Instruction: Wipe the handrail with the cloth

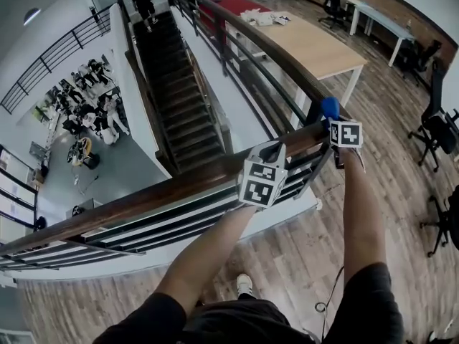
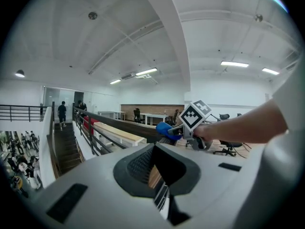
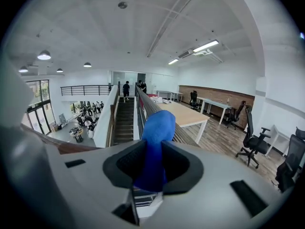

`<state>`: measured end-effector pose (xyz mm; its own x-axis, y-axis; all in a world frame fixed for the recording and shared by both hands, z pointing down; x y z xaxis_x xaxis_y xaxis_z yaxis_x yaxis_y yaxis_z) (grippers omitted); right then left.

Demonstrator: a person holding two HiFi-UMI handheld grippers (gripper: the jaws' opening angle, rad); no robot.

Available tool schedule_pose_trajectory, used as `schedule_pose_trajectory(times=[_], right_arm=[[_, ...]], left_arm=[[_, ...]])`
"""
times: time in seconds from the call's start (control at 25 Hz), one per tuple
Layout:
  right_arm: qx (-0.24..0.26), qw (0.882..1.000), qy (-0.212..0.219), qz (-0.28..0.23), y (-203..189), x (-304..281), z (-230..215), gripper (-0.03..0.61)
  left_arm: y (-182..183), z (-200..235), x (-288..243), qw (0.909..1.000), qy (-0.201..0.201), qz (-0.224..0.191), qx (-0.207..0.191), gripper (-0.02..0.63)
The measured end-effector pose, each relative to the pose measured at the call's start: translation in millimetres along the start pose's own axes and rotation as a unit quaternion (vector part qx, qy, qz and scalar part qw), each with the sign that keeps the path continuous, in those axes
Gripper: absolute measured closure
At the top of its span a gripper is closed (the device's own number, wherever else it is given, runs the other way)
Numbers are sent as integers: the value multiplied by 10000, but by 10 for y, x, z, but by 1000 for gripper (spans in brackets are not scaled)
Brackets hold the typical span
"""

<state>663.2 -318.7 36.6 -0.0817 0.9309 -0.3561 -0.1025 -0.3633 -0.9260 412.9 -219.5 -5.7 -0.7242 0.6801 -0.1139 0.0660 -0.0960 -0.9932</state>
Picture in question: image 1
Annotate black-framed glass entrance doors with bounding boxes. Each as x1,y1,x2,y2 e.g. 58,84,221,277
0,143,39,231

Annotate long white desk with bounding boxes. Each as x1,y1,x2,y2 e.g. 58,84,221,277
348,4,417,67

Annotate black metal balcony railing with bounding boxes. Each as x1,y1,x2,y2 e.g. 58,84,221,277
0,4,113,115

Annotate person's black shirt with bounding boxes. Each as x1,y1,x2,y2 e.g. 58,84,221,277
96,262,408,344

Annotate wooden railing with black bars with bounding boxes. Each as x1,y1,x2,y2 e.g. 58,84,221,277
0,0,356,274

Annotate blue cloth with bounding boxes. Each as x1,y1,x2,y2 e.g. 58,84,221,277
319,96,341,133

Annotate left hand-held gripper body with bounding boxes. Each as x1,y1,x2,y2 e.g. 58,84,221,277
237,142,288,210

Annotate person's right forearm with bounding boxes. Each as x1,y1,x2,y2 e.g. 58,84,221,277
342,148,387,277

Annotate dark staircase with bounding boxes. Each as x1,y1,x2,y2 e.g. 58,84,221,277
133,11,234,174

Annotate black cable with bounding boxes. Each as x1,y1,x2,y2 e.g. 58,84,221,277
313,265,346,340

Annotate person's right white shoe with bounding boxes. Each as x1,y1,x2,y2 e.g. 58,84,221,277
235,273,254,297

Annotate light wooden table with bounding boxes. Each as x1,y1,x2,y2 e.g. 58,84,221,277
247,11,369,108

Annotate red table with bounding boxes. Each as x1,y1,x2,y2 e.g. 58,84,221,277
198,0,274,47

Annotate person's left forearm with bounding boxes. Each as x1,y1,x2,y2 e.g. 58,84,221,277
153,203,260,313

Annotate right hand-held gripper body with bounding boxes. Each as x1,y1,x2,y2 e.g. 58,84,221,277
328,119,364,171

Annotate round yellow-rimmed cart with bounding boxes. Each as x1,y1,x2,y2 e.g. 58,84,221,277
67,137,102,171

